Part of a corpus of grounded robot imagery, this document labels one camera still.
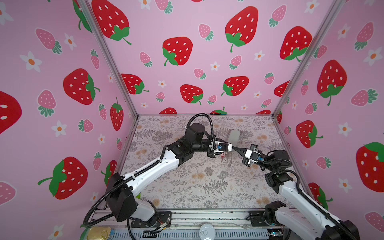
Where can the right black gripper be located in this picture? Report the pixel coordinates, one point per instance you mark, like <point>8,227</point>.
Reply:
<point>246,162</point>

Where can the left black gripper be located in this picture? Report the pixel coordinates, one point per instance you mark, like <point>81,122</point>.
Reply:
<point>221,141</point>

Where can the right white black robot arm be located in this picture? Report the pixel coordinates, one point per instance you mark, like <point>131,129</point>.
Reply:
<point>316,223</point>

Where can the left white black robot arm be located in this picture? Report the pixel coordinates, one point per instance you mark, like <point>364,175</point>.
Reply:
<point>122,190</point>

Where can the pale green oblong case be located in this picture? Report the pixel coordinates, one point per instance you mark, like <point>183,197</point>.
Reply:
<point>234,137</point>

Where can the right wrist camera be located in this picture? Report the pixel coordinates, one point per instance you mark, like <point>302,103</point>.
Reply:
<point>253,154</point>

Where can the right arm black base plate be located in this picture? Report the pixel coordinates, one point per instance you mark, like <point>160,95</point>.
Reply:
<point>258,219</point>

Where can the aluminium extrusion rail frame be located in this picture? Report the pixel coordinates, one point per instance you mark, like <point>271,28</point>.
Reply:
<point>230,224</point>

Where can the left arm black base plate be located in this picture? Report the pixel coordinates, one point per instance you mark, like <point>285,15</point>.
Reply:
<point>158,220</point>

